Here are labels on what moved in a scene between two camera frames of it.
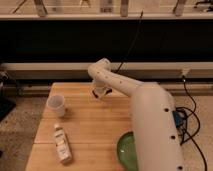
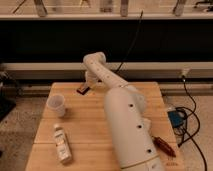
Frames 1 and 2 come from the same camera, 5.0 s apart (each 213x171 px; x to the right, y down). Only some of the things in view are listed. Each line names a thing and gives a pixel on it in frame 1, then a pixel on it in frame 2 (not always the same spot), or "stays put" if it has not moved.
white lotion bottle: x=62 y=144 stays put
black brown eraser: x=101 y=91 → x=82 y=90
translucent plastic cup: x=55 y=105 stays put
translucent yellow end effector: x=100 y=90 → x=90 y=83
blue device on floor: x=179 y=118 stays put
